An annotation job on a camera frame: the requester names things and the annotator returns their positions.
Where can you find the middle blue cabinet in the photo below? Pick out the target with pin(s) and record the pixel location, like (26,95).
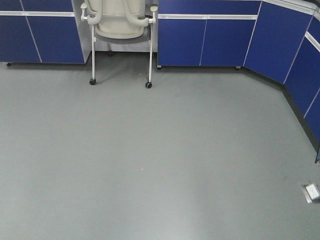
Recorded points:
(205,33)

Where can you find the beige wheeled office chair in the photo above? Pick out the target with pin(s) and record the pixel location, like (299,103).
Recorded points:
(120,22)

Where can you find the right angled blue cabinet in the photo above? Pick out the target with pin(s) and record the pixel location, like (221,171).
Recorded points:
(285,47)

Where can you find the left blue cabinet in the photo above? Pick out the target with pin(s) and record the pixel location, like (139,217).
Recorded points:
(43,31)

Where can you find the near floor socket box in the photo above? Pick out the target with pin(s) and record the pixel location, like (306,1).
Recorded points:
(311,193)

